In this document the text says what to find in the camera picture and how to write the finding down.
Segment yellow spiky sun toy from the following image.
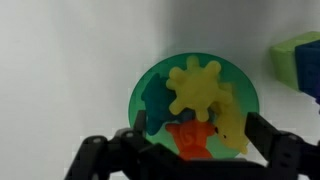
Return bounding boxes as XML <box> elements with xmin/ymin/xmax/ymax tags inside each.
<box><xmin>166</xmin><ymin>55</ymin><xmax>233</xmax><ymax>122</ymax></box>

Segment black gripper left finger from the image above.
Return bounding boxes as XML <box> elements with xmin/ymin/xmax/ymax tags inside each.
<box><xmin>64</xmin><ymin>109</ymin><xmax>214</xmax><ymax>180</ymax></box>

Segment blue block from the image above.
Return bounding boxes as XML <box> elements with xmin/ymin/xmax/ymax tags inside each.
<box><xmin>295</xmin><ymin>40</ymin><xmax>320</xmax><ymax>102</ymax></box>

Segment green cube block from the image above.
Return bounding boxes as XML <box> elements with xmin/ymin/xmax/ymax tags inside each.
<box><xmin>269</xmin><ymin>31</ymin><xmax>320</xmax><ymax>91</ymax></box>

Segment yellow duck toy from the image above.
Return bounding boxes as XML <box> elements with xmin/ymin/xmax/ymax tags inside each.
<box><xmin>211</xmin><ymin>102</ymin><xmax>249</xmax><ymax>154</ymax></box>

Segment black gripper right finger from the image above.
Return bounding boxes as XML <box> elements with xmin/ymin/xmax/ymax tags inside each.
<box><xmin>245</xmin><ymin>112</ymin><xmax>320</xmax><ymax>180</ymax></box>

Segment teal sea creature toy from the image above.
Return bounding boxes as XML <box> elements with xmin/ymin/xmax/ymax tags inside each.
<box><xmin>141</xmin><ymin>73</ymin><xmax>176</xmax><ymax>135</ymax></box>

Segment orange snail toy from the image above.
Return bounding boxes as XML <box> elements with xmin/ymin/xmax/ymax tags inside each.
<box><xmin>165</xmin><ymin>120</ymin><xmax>215</xmax><ymax>160</ymax></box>

